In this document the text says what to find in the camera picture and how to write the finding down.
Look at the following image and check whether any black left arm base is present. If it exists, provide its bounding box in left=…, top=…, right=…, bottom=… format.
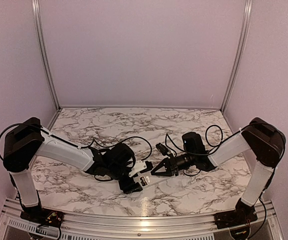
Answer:
left=19, top=200, right=64, bottom=228

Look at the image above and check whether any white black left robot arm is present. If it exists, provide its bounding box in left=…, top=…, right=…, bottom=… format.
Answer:
left=1, top=117, right=146, bottom=223

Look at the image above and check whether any aluminium right corner post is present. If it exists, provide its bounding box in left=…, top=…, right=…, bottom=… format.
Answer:
left=220, top=0, right=253, bottom=113

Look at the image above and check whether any aluminium corner post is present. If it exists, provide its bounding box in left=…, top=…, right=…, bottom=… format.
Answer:
left=220, top=0, right=253, bottom=113
left=31, top=0, right=61, bottom=112

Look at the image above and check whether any black AAA battery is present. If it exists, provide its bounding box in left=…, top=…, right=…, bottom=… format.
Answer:
left=139, top=176, right=150, bottom=187

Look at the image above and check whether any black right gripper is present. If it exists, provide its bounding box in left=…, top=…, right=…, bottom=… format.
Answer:
left=151, top=151, right=197, bottom=177

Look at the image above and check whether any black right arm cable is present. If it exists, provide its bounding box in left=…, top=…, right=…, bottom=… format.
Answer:
left=165, top=124, right=249, bottom=176

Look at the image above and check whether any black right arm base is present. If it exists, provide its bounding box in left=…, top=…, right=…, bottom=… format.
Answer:
left=214, top=198, right=258, bottom=229

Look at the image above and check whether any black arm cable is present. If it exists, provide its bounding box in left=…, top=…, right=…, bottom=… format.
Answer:
left=0, top=122, right=152, bottom=161
left=165, top=124, right=249, bottom=176

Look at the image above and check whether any white remote control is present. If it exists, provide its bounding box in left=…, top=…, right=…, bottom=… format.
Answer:
left=135, top=175, right=168, bottom=189

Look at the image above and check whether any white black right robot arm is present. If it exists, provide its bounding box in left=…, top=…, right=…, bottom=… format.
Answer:
left=151, top=117, right=286, bottom=224

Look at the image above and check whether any aluminium left corner post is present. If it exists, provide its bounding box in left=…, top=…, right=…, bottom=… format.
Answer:
left=31, top=0, right=61, bottom=112

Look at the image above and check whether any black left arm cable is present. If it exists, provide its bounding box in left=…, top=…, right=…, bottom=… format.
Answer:
left=0, top=122, right=152, bottom=161

